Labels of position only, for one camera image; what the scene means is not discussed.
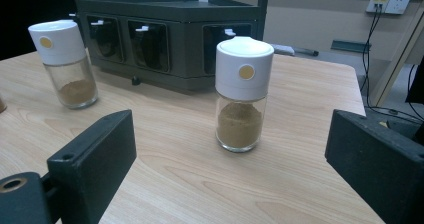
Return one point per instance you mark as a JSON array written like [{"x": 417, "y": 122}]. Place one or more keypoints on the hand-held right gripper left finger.
[{"x": 90, "y": 157}]

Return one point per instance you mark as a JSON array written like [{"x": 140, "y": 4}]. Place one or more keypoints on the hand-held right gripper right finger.
[{"x": 376, "y": 164}]

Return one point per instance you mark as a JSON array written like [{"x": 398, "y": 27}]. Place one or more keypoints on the dark grey spice rack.
[{"x": 180, "y": 40}]

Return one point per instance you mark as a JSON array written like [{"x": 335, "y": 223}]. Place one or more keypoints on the grey metal bracket plate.
[{"x": 348, "y": 46}]

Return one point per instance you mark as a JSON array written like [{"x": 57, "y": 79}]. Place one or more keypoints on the white wall socket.
[
  {"x": 399, "y": 4},
  {"x": 377, "y": 1}
]

